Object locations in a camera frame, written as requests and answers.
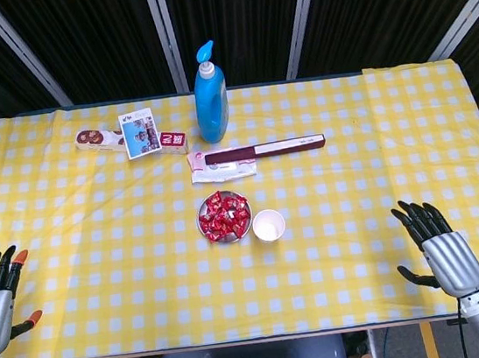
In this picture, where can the long maroon slim box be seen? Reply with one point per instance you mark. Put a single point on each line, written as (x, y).
(288, 145)

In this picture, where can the metal bowl of red candies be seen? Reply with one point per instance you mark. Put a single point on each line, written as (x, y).
(240, 200)

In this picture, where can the white metal table leg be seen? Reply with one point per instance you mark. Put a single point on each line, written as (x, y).
(375, 351)

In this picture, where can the blue pump detergent bottle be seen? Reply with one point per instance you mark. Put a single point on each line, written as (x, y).
(212, 103)

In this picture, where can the white pink plastic packet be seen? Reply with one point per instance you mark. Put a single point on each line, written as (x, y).
(221, 172)

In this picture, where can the grey aluminium frame post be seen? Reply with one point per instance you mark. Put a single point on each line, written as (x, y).
(301, 16)
(466, 23)
(21, 51)
(166, 34)

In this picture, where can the white paper cup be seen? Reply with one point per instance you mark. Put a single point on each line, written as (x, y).
(268, 228)

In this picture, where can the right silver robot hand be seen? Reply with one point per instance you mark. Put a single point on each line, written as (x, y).
(453, 259)

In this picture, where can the blue photo card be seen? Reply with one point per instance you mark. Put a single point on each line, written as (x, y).
(138, 132)

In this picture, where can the yellow white checked tablecloth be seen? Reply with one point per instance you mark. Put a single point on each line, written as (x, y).
(99, 250)

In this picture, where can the long beige cookie box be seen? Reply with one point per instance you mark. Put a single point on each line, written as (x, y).
(93, 138)

